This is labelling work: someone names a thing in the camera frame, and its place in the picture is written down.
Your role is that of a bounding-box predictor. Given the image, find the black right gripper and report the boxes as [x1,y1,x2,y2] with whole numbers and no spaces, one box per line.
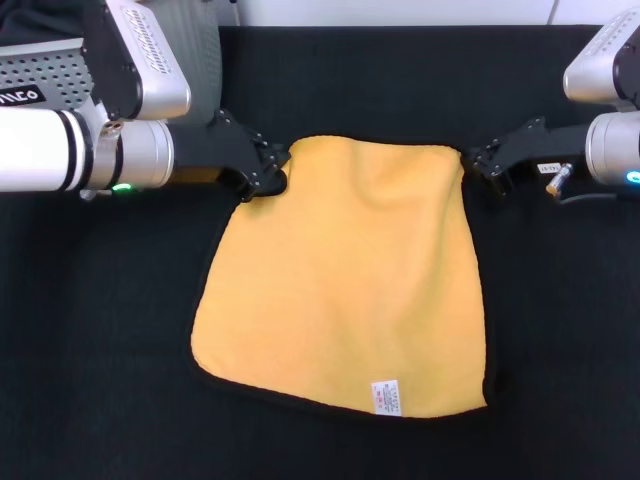
[462,114,592,202]

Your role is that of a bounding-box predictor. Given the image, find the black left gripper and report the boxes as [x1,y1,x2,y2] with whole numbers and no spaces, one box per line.
[169,107,295,202]

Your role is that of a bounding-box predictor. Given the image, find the yellow towel with black hem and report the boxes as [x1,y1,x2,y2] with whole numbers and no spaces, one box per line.
[189,131,499,420]

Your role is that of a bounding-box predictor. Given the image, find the grey perforated storage box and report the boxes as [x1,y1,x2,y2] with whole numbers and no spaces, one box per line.
[0,0,224,127]

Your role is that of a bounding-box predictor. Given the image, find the black tablecloth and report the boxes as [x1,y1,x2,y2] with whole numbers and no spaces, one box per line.
[0,24,640,480]

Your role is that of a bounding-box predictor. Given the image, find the black cloth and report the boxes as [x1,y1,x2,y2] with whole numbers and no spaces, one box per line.
[0,0,89,47]

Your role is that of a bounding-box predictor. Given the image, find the right gripper cable with connector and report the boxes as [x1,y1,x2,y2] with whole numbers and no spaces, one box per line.
[546,161,640,207]

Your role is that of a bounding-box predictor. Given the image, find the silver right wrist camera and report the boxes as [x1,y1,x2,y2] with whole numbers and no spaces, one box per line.
[561,11,640,109]

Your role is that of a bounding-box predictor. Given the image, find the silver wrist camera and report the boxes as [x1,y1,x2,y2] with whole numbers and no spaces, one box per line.
[81,0,194,122]
[561,11,640,109]

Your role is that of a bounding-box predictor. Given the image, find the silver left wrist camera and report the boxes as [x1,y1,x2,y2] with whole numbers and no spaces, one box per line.
[81,0,194,122]

